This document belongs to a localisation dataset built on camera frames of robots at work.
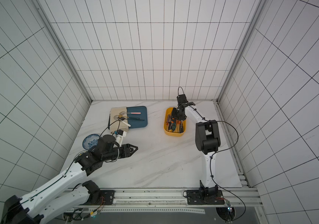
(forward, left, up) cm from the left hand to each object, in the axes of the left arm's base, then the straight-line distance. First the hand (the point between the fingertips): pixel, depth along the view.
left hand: (133, 151), depth 76 cm
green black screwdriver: (+25, -25, -11) cm, 37 cm away
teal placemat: (+34, +4, -13) cm, 37 cm away
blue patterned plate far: (+13, +33, -12) cm, 38 cm away
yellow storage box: (+38, -21, -11) cm, 45 cm away
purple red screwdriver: (+32, -21, -13) cm, 41 cm away
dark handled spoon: (+33, +15, -13) cm, 38 cm away
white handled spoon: (+26, +10, -11) cm, 29 cm away
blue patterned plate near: (+4, +34, -9) cm, 36 cm away
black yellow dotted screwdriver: (+24, -30, -12) cm, 40 cm away
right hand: (+32, -20, -7) cm, 38 cm away
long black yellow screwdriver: (+27, -22, -13) cm, 37 cm away
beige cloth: (+28, +20, -15) cm, 38 cm away
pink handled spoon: (+39, +9, -13) cm, 42 cm away
